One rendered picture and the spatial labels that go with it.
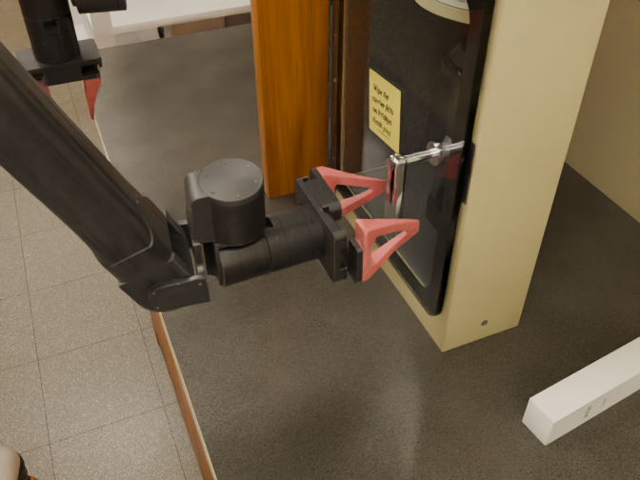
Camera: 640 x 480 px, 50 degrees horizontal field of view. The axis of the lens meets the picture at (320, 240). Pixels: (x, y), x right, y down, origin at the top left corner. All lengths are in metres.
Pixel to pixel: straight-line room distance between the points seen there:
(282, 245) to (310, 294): 0.26
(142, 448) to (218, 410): 1.14
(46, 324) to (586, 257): 1.70
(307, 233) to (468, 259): 0.19
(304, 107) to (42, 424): 1.33
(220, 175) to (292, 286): 0.34
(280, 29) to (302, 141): 0.18
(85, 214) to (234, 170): 0.13
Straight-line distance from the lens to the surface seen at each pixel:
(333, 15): 0.88
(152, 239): 0.60
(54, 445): 2.00
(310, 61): 0.97
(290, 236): 0.65
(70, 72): 0.95
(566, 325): 0.92
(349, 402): 0.79
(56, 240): 2.59
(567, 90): 0.69
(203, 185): 0.60
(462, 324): 0.83
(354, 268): 0.67
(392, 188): 0.69
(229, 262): 0.64
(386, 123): 0.79
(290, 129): 1.01
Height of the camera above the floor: 1.59
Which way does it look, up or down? 41 degrees down
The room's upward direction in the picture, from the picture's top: straight up
